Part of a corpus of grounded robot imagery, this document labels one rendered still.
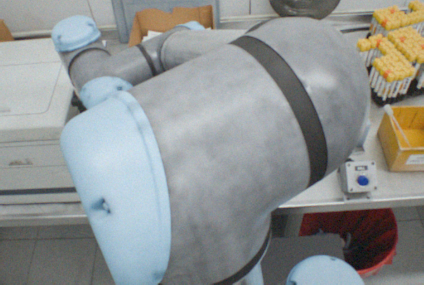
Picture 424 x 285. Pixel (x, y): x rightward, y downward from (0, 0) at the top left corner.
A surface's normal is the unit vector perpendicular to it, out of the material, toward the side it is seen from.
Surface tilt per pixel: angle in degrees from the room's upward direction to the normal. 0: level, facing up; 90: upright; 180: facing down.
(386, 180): 0
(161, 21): 88
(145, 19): 89
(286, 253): 4
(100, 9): 90
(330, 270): 6
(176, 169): 36
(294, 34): 11
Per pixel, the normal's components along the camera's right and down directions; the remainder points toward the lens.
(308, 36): 0.16, -0.71
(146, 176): 0.14, -0.20
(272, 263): -0.06, -0.58
